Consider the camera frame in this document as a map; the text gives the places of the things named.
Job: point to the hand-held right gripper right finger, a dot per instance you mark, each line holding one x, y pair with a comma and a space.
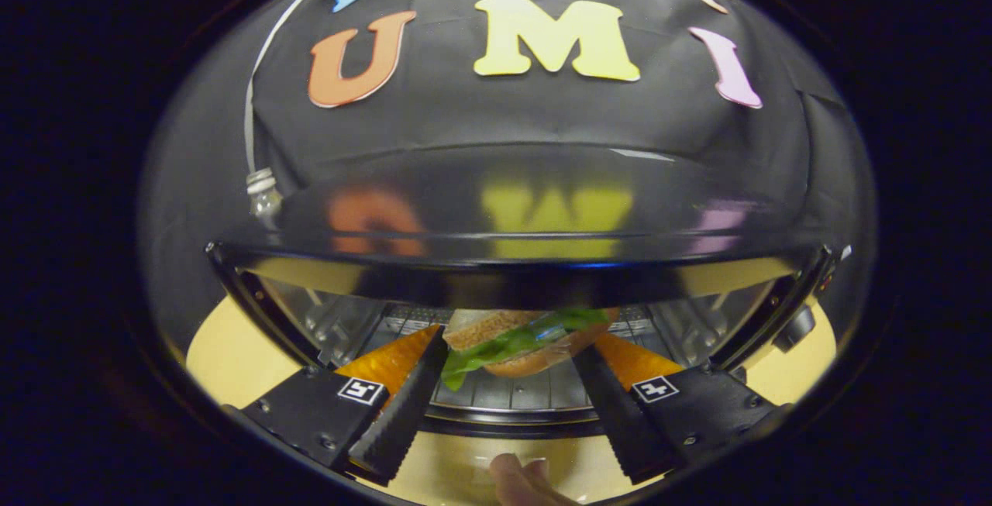
620, 413

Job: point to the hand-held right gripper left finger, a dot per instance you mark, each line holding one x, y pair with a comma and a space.
403, 413

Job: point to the lettuce sandwich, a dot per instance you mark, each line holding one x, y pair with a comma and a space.
527, 339

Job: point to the black electric oven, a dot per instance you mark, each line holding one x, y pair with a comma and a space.
527, 204

